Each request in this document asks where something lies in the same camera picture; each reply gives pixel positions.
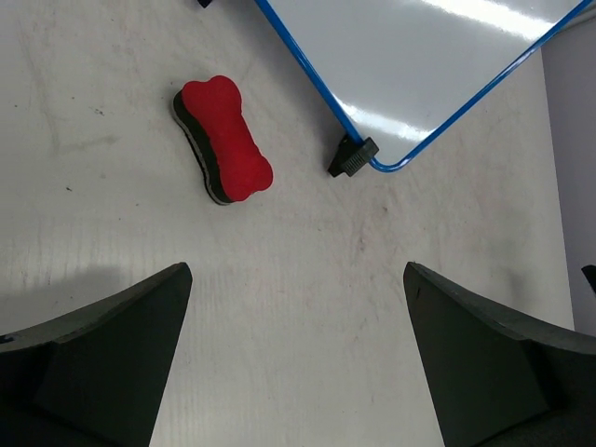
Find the blue-framed whiteboard with stand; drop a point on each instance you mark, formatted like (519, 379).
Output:
(398, 73)

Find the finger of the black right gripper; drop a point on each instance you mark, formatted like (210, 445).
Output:
(589, 272)

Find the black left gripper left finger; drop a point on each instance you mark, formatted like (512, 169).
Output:
(95, 376)

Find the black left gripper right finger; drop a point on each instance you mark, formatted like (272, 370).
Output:
(497, 376)

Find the red bone-shaped eraser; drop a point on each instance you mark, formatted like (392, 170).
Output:
(210, 115)

